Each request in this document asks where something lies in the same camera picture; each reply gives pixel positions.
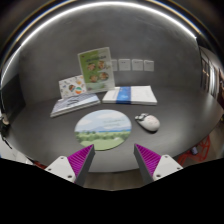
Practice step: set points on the small white illustrated card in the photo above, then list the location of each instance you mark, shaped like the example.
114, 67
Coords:
72, 86

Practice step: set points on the striped grey book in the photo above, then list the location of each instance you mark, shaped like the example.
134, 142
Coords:
74, 103

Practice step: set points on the round landscape mouse pad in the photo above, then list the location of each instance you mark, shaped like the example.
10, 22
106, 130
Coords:
105, 129

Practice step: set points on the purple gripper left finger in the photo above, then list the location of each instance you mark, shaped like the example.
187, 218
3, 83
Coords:
75, 167

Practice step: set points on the red chair frame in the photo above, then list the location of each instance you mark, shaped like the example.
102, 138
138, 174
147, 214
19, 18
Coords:
198, 153

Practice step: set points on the white computer mouse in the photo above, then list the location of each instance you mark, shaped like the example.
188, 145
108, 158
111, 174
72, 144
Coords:
147, 121

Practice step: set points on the white blue book stack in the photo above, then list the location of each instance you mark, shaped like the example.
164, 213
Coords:
139, 95

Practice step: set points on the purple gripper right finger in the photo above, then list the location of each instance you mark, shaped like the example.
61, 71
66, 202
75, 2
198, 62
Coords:
154, 166

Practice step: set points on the white wall socket plate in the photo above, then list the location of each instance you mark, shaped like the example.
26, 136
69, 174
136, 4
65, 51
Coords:
137, 64
114, 64
124, 64
148, 65

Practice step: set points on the green standing food menu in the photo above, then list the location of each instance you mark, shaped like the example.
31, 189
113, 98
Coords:
97, 71

